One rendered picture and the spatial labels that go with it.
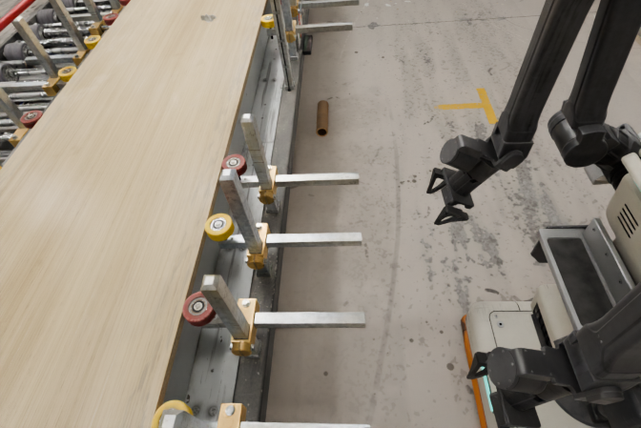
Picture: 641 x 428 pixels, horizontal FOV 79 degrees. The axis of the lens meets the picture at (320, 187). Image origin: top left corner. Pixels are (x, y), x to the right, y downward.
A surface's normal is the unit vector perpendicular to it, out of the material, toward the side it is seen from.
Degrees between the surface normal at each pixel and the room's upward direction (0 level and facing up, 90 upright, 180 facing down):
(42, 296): 0
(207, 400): 0
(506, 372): 64
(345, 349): 0
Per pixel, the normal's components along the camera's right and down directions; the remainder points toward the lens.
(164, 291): -0.08, -0.65
